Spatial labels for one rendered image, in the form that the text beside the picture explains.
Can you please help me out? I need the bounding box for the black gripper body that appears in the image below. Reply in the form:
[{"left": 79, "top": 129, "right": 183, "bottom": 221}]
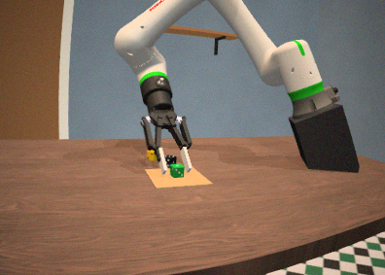
[{"left": 146, "top": 91, "right": 177, "bottom": 129}]

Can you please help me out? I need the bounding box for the orange flat square mat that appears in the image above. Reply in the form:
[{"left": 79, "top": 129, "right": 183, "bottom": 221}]
[{"left": 145, "top": 168, "right": 212, "bottom": 189}]

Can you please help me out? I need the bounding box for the black die with white pips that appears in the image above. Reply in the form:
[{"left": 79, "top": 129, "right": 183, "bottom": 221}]
[{"left": 164, "top": 155, "right": 177, "bottom": 168}]

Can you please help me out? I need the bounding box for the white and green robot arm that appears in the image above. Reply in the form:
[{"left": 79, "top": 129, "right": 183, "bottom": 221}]
[{"left": 115, "top": 0, "right": 340, "bottom": 120}]

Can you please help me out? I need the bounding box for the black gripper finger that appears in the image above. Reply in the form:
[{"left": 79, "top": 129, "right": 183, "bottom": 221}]
[
  {"left": 140, "top": 114, "right": 167, "bottom": 175},
  {"left": 167, "top": 114, "right": 193, "bottom": 173}
]

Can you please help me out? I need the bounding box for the green die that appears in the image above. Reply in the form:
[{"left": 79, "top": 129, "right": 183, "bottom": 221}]
[{"left": 169, "top": 163, "right": 185, "bottom": 178}]

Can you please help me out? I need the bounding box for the yellow die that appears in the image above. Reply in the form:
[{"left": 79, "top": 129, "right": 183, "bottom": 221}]
[{"left": 147, "top": 151, "right": 157, "bottom": 161}]

